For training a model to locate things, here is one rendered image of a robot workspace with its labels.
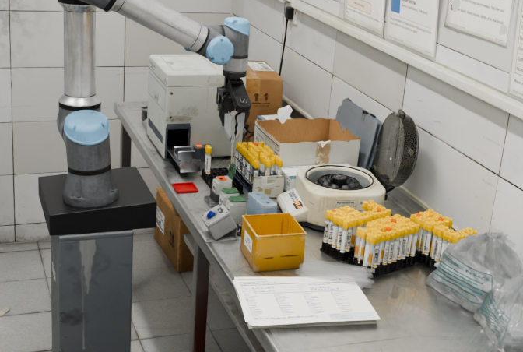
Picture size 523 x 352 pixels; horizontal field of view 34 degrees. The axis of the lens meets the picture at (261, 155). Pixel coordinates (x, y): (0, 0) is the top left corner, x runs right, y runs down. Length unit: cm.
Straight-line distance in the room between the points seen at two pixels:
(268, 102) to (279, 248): 126
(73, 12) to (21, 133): 186
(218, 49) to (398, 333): 89
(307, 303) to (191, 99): 105
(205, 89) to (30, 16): 139
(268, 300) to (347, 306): 18
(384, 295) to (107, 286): 77
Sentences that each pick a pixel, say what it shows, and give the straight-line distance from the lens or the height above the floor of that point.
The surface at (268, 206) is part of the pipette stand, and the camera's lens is 230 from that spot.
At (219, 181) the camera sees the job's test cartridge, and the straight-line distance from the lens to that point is 251.
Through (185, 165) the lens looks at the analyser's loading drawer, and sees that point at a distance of 272.
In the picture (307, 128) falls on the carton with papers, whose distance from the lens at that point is 295.
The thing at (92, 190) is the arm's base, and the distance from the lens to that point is 232.
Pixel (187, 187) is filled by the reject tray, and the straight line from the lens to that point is 265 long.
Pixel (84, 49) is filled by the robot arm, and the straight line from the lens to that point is 237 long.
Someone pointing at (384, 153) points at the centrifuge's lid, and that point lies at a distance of 261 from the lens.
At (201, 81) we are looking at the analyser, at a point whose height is 115.
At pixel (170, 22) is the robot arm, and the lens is 227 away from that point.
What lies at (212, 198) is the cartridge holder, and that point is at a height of 89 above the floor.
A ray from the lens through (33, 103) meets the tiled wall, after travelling 412.
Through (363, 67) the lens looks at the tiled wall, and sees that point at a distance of 289.
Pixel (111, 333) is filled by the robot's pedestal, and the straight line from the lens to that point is 249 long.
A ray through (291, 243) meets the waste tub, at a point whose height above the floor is 95.
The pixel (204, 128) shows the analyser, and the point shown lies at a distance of 288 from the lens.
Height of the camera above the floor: 185
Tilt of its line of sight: 19 degrees down
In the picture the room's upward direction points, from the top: 4 degrees clockwise
